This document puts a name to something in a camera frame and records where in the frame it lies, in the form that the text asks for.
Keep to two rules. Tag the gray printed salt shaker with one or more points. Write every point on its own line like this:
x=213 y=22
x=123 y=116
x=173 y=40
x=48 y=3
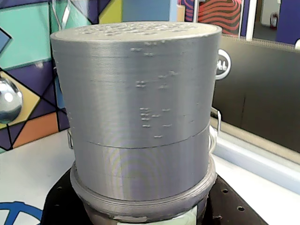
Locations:
x=136 y=105

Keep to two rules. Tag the steel ladle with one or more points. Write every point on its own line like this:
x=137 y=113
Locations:
x=9 y=100

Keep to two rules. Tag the black Dell monitor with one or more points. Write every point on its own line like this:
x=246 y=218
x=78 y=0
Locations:
x=257 y=82

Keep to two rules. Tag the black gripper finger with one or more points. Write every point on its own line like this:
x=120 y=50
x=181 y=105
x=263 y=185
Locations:
x=61 y=206
x=229 y=208

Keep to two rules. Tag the steel pot with lid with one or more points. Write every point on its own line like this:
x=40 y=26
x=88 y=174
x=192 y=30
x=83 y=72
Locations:
x=69 y=140

